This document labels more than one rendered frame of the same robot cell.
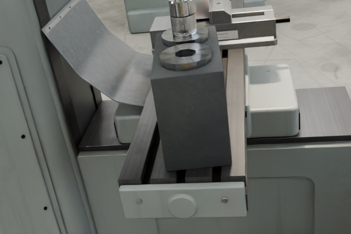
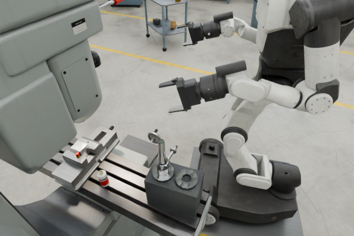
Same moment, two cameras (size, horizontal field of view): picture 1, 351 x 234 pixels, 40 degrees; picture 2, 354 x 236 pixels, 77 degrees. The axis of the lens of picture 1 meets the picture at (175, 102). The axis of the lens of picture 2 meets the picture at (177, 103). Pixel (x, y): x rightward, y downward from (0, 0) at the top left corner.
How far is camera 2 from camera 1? 0.95 m
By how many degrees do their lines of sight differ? 62
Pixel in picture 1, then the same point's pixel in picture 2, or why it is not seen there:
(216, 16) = (97, 149)
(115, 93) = (89, 226)
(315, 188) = not seen: hidden behind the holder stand
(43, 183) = not seen: outside the picture
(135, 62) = (56, 204)
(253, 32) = (110, 143)
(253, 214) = not seen: hidden behind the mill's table
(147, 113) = (141, 213)
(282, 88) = (129, 154)
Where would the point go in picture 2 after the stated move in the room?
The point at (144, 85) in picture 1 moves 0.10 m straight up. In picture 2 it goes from (86, 207) to (80, 197)
